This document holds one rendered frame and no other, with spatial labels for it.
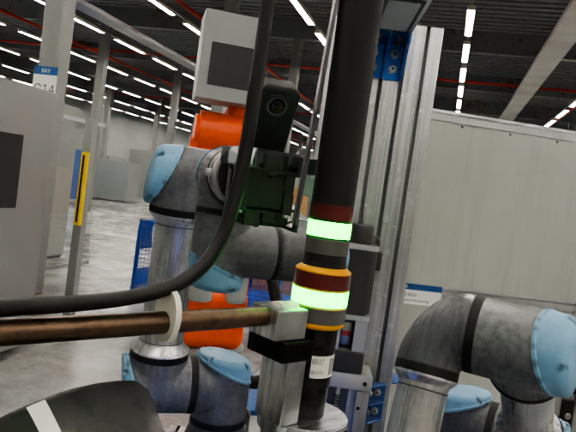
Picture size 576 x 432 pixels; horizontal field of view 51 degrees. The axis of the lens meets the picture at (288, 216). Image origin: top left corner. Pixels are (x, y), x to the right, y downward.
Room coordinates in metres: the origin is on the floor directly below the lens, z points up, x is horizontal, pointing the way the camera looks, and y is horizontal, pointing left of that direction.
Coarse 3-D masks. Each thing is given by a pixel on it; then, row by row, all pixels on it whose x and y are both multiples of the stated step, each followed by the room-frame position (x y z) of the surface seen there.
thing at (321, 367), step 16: (320, 336) 0.45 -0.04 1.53; (336, 336) 0.46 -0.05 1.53; (320, 352) 0.45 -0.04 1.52; (320, 368) 0.45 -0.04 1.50; (304, 384) 0.45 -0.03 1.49; (320, 384) 0.45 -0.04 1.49; (304, 400) 0.45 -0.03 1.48; (320, 400) 0.45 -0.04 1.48; (304, 416) 0.45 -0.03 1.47; (320, 416) 0.46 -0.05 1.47
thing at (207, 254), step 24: (264, 0) 0.40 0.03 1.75; (264, 24) 0.40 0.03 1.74; (264, 48) 0.40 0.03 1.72; (264, 72) 0.40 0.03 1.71; (240, 144) 0.40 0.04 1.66; (240, 168) 0.40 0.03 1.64; (240, 192) 0.40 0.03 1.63; (216, 240) 0.39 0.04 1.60; (144, 288) 0.36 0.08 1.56; (168, 288) 0.37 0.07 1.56; (0, 312) 0.30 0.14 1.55; (24, 312) 0.31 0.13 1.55; (48, 312) 0.32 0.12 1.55; (168, 312) 0.37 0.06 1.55; (168, 336) 0.37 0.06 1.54
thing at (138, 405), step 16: (96, 384) 0.51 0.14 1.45; (112, 384) 0.52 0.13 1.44; (128, 384) 0.54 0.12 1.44; (48, 400) 0.46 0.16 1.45; (64, 400) 0.47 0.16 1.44; (80, 400) 0.48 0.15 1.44; (96, 400) 0.50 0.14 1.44; (112, 400) 0.51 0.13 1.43; (128, 400) 0.52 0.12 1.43; (144, 400) 0.54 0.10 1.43; (16, 416) 0.44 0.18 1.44; (64, 416) 0.47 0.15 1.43; (80, 416) 0.47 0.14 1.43; (96, 416) 0.49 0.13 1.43; (112, 416) 0.50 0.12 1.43; (128, 416) 0.51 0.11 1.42; (144, 416) 0.52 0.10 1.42
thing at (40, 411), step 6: (42, 402) 0.46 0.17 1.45; (30, 408) 0.45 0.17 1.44; (36, 408) 0.45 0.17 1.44; (42, 408) 0.46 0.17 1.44; (48, 408) 0.46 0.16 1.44; (30, 414) 0.45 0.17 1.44; (36, 414) 0.45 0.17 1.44; (42, 414) 0.45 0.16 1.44; (48, 414) 0.46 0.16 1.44; (36, 420) 0.45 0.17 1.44; (42, 420) 0.45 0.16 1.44; (48, 420) 0.45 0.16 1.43; (54, 420) 0.46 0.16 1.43; (42, 426) 0.45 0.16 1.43; (48, 426) 0.45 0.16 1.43; (54, 426) 0.45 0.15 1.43
